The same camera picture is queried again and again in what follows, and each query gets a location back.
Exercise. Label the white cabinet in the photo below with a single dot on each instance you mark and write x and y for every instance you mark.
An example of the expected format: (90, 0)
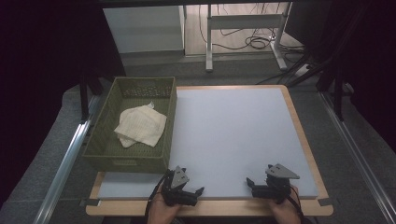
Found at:
(143, 29)

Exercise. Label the person's right hand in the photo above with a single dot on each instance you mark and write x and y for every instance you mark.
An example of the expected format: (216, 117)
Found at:
(288, 213)

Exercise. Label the cream cloth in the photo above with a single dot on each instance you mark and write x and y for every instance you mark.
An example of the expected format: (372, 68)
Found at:
(141, 126)

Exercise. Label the person's left hand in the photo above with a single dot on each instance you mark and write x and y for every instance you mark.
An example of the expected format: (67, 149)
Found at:
(160, 213)

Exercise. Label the green plastic basket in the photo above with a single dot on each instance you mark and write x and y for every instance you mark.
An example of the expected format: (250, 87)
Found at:
(106, 149)

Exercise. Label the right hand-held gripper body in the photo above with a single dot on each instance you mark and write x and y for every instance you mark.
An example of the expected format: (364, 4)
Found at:
(275, 188)

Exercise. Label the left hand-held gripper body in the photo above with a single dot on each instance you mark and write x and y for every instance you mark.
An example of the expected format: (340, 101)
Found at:
(179, 194)

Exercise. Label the aluminium rail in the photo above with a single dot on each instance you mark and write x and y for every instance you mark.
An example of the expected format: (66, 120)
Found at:
(358, 155)
(67, 165)

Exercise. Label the white power strip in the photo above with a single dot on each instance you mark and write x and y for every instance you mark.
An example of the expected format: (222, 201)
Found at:
(301, 71)

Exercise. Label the white metal desk frame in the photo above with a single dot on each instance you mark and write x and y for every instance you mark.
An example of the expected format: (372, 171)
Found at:
(246, 21)

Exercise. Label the black stand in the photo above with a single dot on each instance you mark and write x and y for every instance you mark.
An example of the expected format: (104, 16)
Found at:
(337, 93)
(83, 99)

